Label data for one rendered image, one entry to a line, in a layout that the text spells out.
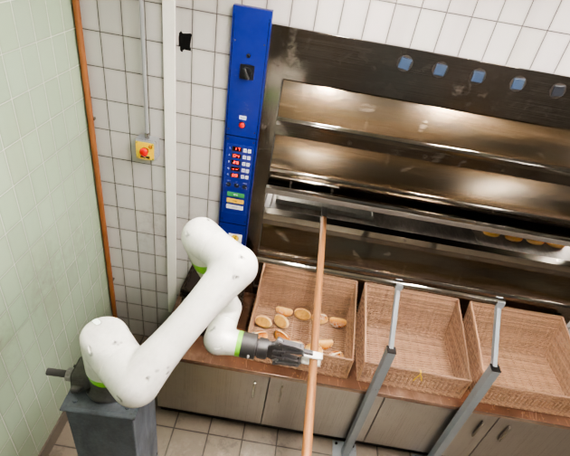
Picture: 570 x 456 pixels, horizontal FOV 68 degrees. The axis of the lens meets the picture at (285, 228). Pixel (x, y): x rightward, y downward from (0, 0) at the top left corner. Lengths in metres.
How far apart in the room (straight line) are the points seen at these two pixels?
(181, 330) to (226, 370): 1.16
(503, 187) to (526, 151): 0.21
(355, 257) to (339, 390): 0.71
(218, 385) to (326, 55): 1.73
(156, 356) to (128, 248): 1.53
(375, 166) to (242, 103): 0.70
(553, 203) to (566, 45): 0.74
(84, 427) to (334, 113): 1.54
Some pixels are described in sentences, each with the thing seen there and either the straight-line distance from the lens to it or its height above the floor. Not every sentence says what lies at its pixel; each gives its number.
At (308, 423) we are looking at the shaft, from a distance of 1.46.
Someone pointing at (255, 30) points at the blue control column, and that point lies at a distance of 1.91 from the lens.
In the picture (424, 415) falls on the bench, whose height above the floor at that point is 0.45.
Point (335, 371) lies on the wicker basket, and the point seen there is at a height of 0.63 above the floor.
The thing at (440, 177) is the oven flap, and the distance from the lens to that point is 2.20.
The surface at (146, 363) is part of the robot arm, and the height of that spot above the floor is 1.47.
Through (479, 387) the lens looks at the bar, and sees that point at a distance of 2.31.
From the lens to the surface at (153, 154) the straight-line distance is 2.17.
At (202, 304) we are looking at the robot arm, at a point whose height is 1.58.
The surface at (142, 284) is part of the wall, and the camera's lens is 2.82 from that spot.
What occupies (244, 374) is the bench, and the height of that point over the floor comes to 0.54.
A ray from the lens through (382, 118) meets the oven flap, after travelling 2.02.
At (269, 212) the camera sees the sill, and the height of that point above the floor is 1.18.
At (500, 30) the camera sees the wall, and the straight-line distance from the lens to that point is 2.02.
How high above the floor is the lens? 2.43
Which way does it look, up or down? 35 degrees down
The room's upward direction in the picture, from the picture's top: 10 degrees clockwise
